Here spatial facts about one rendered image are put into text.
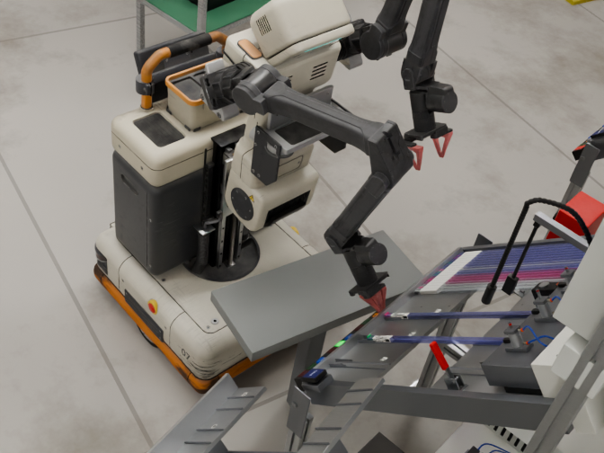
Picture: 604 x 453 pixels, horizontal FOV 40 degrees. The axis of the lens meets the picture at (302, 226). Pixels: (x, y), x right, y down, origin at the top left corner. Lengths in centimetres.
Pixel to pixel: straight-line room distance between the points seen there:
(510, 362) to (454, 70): 311
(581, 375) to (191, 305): 159
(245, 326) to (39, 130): 185
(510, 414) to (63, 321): 185
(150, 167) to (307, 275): 55
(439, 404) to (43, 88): 283
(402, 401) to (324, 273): 73
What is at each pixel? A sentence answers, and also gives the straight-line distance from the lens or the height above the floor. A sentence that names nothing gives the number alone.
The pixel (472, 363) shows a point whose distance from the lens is 179.
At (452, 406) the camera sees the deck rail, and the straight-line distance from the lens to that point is 170.
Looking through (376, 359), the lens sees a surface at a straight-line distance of 199.
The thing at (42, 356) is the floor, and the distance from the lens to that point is 297.
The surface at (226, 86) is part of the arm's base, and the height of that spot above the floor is 122.
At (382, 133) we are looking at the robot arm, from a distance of 174.
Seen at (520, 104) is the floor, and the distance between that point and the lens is 446.
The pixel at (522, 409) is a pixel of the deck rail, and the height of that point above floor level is 114.
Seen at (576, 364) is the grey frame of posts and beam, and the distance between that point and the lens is 139.
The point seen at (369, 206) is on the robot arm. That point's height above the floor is 110.
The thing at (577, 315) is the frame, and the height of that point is 142.
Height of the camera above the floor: 236
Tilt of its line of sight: 44 degrees down
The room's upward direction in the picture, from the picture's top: 10 degrees clockwise
